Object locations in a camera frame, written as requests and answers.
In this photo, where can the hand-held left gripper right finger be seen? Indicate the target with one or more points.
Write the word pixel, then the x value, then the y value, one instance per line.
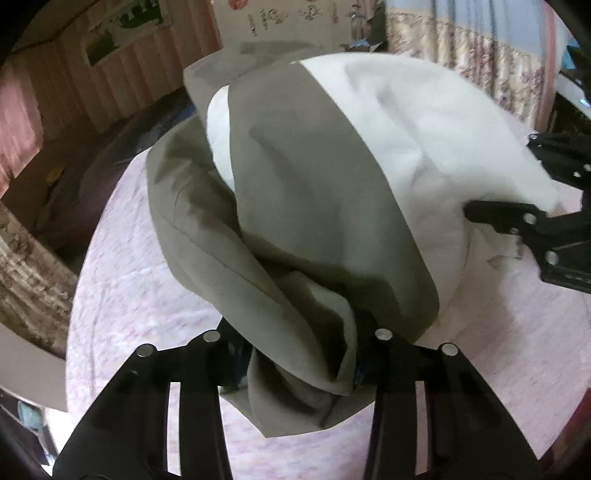
pixel 392 364

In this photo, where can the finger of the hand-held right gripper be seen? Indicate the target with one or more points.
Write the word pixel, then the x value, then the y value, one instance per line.
pixel 563 157
pixel 508 214

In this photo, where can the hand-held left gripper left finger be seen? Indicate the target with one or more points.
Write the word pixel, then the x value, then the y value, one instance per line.
pixel 203 364

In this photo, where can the olive and white jacket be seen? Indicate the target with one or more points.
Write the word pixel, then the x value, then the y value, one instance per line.
pixel 314 207

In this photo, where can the pink floral tablecloth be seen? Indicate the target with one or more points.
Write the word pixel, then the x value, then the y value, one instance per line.
pixel 138 300

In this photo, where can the blue and floral curtain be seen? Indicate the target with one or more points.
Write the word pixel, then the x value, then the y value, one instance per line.
pixel 485 55
pixel 27 277

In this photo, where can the white board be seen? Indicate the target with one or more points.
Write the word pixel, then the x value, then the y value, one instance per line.
pixel 27 369

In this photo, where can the teal cup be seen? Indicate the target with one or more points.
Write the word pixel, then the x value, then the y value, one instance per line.
pixel 30 413

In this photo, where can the bed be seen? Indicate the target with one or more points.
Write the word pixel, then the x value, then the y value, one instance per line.
pixel 92 175

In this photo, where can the small yellow object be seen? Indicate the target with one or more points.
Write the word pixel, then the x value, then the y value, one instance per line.
pixel 54 175

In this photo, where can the striped blanket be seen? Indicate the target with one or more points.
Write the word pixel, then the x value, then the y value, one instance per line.
pixel 157 124

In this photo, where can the white wardrobe with decals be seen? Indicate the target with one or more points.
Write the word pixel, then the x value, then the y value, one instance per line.
pixel 286 23

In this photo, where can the pink curtain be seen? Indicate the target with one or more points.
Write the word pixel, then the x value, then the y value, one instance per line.
pixel 18 129

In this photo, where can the landscape wall picture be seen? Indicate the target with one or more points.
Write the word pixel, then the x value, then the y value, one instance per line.
pixel 124 32

